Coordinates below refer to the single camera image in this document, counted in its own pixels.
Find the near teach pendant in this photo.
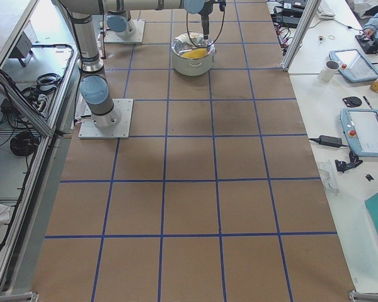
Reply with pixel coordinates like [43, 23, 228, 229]
[340, 108, 378, 157]

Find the glass pot lid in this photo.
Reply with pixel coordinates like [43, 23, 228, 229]
[171, 31, 214, 55]

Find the coiled black cable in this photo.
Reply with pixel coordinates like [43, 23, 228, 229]
[9, 130, 40, 157]

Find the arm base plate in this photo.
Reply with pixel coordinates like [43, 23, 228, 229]
[78, 99, 134, 139]
[105, 20, 146, 44]

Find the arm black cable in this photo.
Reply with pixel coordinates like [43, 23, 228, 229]
[185, 0, 226, 50]

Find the black round disc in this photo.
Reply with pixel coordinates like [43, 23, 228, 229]
[342, 96, 362, 108]

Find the aluminium frame post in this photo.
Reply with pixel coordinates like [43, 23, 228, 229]
[281, 0, 321, 72]

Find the clear plastic box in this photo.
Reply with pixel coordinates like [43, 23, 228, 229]
[316, 161, 339, 194]

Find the white mug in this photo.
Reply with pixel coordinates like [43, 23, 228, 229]
[318, 60, 340, 82]

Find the teach pendant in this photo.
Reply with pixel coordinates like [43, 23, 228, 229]
[340, 108, 378, 157]
[329, 48, 378, 82]

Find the yellow corn cob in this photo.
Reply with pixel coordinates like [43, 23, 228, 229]
[181, 48, 208, 59]

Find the far teach pendant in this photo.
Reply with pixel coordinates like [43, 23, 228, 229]
[329, 48, 378, 82]

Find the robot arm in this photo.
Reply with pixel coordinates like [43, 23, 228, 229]
[55, 1, 216, 128]
[106, 11, 136, 39]

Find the pale green electric pot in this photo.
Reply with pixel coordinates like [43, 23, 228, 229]
[171, 47, 215, 77]

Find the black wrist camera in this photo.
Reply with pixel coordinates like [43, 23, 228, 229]
[216, 0, 226, 12]

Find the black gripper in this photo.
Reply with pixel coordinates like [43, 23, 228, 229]
[198, 3, 213, 39]

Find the black power adapter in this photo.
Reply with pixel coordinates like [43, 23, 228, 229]
[318, 135, 343, 148]

